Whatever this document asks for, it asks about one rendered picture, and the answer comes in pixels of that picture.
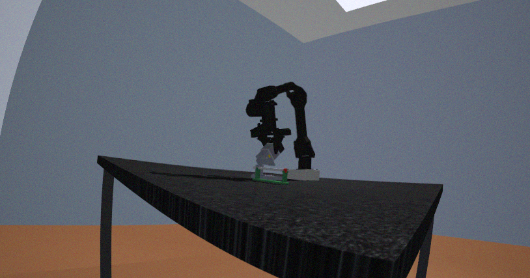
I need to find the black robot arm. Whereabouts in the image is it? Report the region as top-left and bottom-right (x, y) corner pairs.
(245, 82), (315, 170)

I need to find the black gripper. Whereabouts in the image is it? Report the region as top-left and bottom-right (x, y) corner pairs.
(256, 116), (291, 154)

